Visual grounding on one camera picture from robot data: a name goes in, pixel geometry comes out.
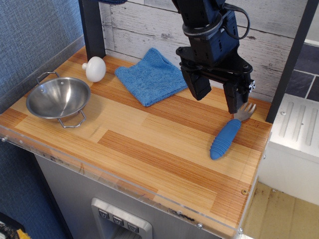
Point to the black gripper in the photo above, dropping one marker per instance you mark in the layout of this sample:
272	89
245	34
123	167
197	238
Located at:
216	58

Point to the blue cloth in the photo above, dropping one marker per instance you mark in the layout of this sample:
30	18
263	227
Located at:
152	79

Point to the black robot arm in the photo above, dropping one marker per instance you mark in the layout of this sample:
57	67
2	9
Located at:
211	28

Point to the white grooved appliance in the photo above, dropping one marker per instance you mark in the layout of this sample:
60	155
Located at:
291	158

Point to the white mushroom toy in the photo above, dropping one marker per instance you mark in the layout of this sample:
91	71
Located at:
95	69

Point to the clear acrylic table edge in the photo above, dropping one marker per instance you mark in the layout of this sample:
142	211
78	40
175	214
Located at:
72	184

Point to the silver dispenser button panel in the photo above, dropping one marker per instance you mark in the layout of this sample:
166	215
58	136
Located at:
115	223

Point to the stainless cabinet front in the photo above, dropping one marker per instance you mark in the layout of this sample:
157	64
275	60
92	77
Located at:
170	190

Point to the blue handled metal fork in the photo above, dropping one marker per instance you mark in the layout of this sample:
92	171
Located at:
224	139

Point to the black right frame post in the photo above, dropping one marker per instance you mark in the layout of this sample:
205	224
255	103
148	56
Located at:
297	45

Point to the black frame post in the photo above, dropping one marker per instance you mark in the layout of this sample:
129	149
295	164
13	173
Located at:
92	28
297	45

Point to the black left frame post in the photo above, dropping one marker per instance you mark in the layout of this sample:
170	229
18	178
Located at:
92	28

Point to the steel bowl with handles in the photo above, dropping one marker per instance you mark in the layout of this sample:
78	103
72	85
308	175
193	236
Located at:
57	97

